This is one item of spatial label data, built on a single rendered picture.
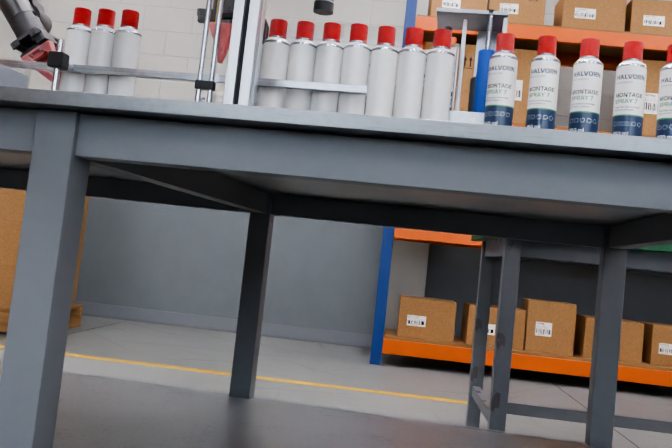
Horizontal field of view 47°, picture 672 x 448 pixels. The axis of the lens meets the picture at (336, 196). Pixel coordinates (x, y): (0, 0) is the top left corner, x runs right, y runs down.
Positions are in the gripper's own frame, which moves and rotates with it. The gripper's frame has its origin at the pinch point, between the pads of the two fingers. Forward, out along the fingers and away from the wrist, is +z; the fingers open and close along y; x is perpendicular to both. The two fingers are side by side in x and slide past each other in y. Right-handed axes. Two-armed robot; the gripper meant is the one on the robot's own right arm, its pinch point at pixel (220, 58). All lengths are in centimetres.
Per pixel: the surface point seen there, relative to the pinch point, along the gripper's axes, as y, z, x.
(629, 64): -77, -2, 9
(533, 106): -61, 6, 8
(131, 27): 16.2, -3.0, 7.5
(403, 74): -37.8, 2.3, 8.6
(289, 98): -17.0, 8.5, 8.3
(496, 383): -68, 71, -104
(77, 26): 27.2, -2.3, 7.9
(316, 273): 45, 52, -424
